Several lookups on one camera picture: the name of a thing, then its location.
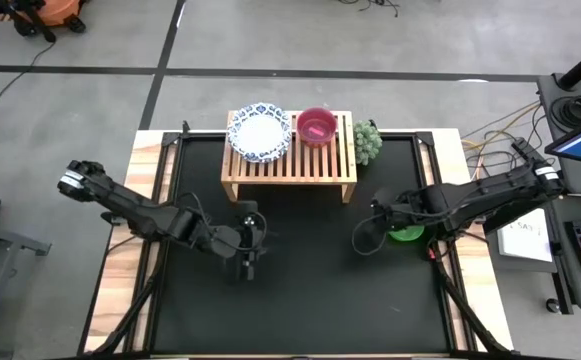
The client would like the orange shop vacuum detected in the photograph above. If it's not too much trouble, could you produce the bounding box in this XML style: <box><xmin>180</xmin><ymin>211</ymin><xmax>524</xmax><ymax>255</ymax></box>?
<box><xmin>7</xmin><ymin>0</ymin><xmax>89</xmax><ymax>37</ymax></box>

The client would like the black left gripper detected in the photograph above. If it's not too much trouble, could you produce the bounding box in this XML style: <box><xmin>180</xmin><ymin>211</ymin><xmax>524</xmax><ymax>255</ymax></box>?
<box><xmin>229</xmin><ymin>199</ymin><xmax>269</xmax><ymax>281</ymax></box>

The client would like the yellow floor cable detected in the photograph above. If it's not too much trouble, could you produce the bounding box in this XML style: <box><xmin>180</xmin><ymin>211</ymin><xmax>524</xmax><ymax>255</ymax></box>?
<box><xmin>462</xmin><ymin>102</ymin><xmax>542</xmax><ymax>166</ymax></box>

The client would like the black power strip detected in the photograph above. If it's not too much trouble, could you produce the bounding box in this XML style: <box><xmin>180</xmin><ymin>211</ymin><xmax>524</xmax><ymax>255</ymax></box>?
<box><xmin>511</xmin><ymin>137</ymin><xmax>546</xmax><ymax>164</ymax></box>

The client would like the green artificial succulent plant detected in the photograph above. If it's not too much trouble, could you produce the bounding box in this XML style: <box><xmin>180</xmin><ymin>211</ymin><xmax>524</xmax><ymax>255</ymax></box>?
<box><xmin>353</xmin><ymin>119</ymin><xmax>384</xmax><ymax>166</ymax></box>

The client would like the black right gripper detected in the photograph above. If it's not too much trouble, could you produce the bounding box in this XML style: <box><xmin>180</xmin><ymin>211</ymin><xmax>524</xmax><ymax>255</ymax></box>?
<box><xmin>359</xmin><ymin>187</ymin><xmax>429</xmax><ymax>251</ymax></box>

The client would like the blue patterned paper plate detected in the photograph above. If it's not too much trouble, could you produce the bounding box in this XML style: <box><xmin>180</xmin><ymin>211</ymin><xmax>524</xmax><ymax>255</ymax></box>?
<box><xmin>226</xmin><ymin>102</ymin><xmax>293</xmax><ymax>164</ymax></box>

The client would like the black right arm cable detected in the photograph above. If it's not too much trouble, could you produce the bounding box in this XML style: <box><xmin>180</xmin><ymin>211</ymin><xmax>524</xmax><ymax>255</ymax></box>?
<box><xmin>351</xmin><ymin>199</ymin><xmax>434</xmax><ymax>257</ymax></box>

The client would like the pink plastic bowl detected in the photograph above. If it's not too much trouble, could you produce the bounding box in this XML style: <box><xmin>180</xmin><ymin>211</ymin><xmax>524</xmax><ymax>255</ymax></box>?
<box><xmin>296</xmin><ymin>106</ymin><xmax>339</xmax><ymax>148</ymax></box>

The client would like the black cable bundle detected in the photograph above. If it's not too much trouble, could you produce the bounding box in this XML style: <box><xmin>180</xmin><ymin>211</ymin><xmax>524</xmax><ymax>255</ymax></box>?
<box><xmin>337</xmin><ymin>0</ymin><xmax>401</xmax><ymax>19</ymax></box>

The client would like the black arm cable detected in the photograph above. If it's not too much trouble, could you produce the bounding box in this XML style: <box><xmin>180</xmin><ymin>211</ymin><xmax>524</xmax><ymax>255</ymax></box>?
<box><xmin>174</xmin><ymin>192</ymin><xmax>270</xmax><ymax>251</ymax></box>
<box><xmin>351</xmin><ymin>199</ymin><xmax>434</xmax><ymax>257</ymax></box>

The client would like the green plastic bowl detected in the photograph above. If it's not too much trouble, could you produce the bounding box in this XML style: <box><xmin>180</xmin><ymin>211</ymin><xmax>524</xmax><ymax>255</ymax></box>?
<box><xmin>388</xmin><ymin>225</ymin><xmax>425</xmax><ymax>243</ymax></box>

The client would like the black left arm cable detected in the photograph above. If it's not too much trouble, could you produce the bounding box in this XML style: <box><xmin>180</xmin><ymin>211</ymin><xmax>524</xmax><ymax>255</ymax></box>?
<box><xmin>174</xmin><ymin>192</ymin><xmax>270</xmax><ymax>251</ymax></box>

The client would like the slatted wooden shelf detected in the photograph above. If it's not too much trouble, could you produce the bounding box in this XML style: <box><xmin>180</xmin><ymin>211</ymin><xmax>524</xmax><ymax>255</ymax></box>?
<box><xmin>220</xmin><ymin>110</ymin><xmax>359</xmax><ymax>204</ymax></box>

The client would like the coiled black cable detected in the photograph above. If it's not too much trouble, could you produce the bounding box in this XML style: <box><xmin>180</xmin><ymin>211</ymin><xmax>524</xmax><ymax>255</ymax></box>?
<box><xmin>549</xmin><ymin>94</ymin><xmax>581</xmax><ymax>129</ymax></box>

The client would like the black table mat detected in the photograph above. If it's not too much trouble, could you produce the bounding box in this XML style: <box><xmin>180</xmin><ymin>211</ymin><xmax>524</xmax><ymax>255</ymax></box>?
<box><xmin>150</xmin><ymin>133</ymin><xmax>454</xmax><ymax>354</ymax></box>

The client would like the white paper sign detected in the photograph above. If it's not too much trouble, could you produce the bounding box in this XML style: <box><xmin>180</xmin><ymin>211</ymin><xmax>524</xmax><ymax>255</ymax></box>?
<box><xmin>497</xmin><ymin>220</ymin><xmax>554</xmax><ymax>264</ymax></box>

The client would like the black floor cable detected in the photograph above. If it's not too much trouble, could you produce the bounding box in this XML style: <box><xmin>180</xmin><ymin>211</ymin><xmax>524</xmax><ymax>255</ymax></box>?
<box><xmin>0</xmin><ymin>42</ymin><xmax>57</xmax><ymax>145</ymax></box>

